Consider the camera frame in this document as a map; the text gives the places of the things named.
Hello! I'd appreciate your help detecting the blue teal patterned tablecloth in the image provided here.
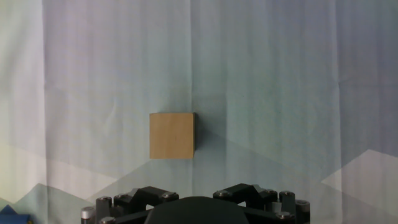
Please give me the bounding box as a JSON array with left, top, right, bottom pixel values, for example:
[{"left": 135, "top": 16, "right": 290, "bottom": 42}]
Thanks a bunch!
[{"left": 0, "top": 0, "right": 398, "bottom": 224}]

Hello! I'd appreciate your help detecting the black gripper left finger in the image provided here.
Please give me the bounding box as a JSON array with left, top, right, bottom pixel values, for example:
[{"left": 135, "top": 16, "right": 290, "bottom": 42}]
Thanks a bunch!
[{"left": 81, "top": 185, "right": 180, "bottom": 224}]

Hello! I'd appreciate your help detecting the small wooden cube block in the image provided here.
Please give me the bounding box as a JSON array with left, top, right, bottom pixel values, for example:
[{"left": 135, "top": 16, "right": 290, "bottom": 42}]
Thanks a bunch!
[{"left": 149, "top": 112, "right": 197, "bottom": 160}]

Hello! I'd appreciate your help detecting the blue flag with white stick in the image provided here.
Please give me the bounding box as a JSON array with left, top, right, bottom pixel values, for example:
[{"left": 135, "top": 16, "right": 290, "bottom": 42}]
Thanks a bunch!
[{"left": 0, "top": 204, "right": 32, "bottom": 224}]

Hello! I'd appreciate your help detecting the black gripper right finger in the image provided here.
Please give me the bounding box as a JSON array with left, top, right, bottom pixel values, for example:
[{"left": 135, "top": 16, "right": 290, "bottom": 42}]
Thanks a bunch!
[{"left": 213, "top": 183, "right": 311, "bottom": 224}]

